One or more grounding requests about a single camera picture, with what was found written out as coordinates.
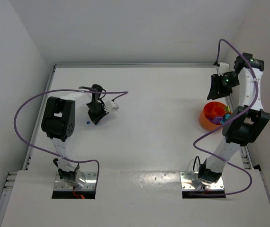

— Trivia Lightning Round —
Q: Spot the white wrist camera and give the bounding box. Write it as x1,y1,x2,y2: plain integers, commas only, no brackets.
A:
104,100,119,113
213,61,229,76

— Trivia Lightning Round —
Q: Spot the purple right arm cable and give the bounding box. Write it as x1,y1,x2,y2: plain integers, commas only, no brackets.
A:
193,38,259,196

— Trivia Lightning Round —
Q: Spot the orange divided round container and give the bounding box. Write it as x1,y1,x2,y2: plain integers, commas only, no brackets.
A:
199,102,232,131

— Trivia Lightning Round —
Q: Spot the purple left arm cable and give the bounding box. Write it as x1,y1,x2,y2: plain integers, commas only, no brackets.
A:
14,88,129,187

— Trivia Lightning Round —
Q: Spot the teal lego brick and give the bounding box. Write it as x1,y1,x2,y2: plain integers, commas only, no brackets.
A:
220,113,231,125

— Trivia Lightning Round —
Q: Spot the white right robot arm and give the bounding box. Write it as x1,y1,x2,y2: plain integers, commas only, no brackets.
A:
198,52,270,184

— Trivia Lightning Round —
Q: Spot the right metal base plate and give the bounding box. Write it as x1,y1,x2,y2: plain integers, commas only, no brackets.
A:
180,171,225,192

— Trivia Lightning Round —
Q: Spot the metal base plate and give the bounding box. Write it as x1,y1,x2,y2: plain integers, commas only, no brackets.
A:
180,171,225,192
53,172,97,191

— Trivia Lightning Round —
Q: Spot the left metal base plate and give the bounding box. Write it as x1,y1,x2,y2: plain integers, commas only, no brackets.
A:
53,172,97,191

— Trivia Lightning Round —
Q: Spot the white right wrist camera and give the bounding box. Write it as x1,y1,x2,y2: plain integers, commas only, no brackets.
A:
213,61,229,76

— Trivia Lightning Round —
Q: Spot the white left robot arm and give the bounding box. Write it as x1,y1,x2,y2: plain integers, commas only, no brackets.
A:
41,84,108,187

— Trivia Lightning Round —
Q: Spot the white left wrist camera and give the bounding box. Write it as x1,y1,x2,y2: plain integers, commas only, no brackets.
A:
104,100,119,113

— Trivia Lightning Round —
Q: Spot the purple round lego piece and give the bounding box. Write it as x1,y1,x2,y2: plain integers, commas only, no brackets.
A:
210,116,223,125

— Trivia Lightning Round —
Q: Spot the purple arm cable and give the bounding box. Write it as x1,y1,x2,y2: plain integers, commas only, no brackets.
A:
193,38,259,196
14,88,129,187

